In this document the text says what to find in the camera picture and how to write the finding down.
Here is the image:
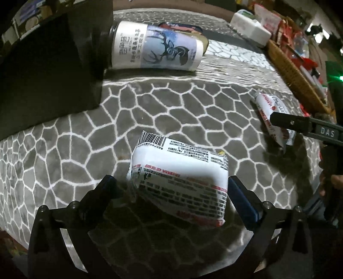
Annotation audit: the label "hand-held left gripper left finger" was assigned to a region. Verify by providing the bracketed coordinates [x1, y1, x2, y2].
[28, 174, 125, 279]

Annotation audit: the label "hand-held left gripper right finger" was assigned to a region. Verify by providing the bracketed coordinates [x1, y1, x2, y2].
[227, 175, 314, 279]

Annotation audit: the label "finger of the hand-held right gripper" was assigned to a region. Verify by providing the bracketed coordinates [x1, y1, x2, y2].
[269, 111, 338, 147]

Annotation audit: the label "white printed bread packet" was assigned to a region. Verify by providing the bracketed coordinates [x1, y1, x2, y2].
[126, 130, 229, 228]
[253, 91, 296, 147]

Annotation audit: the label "black storage box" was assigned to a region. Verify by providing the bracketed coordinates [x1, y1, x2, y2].
[0, 0, 114, 140]

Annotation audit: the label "white deer print cup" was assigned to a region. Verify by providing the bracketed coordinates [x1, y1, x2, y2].
[100, 20, 205, 71]

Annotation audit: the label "luncheon meat can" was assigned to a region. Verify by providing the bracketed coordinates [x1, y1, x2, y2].
[158, 22, 209, 55]

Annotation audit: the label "person's right hand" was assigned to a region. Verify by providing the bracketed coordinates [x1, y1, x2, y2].
[319, 170, 343, 197]

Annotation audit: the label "dark standing device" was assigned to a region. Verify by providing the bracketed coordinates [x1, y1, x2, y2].
[308, 24, 326, 41]

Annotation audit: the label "white tissue box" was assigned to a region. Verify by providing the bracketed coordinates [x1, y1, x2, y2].
[230, 13, 272, 47]

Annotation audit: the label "wicker basket of snacks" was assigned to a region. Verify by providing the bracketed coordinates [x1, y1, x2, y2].
[252, 3, 330, 102]

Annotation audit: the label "round grey disc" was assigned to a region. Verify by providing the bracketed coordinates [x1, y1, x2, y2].
[26, 17, 42, 31]

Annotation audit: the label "blue white cartons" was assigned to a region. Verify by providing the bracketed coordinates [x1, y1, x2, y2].
[15, 5, 36, 26]

